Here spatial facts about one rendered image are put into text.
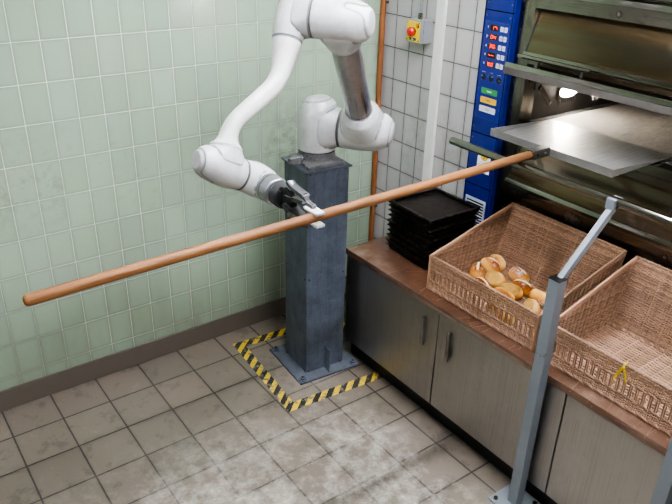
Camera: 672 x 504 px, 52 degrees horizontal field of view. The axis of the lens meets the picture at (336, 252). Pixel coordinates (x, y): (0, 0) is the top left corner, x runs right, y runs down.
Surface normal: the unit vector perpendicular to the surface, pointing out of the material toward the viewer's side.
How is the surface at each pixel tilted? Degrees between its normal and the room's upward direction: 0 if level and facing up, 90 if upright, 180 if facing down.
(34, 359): 90
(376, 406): 0
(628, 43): 70
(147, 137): 90
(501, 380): 90
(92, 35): 90
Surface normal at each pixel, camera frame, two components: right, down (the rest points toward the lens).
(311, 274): 0.52, 0.40
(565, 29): -0.75, -0.07
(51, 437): 0.03, -0.89
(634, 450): -0.81, 0.25
